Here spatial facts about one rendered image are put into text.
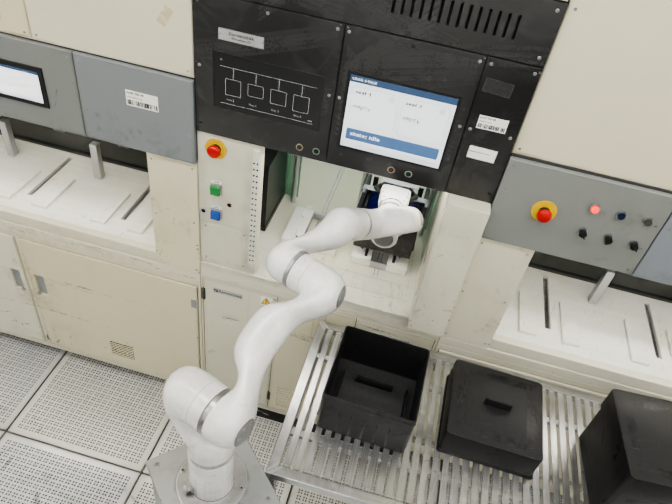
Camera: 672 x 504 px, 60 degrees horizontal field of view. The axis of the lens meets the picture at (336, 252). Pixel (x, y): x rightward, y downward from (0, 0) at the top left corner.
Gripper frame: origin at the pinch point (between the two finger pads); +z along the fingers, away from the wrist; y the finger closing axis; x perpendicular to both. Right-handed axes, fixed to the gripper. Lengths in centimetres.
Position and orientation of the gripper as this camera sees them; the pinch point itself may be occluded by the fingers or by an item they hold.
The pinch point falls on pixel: (398, 182)
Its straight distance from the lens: 204.2
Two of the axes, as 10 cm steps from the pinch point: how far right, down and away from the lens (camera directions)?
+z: 2.3, -6.3, 7.4
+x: 1.3, -7.4, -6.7
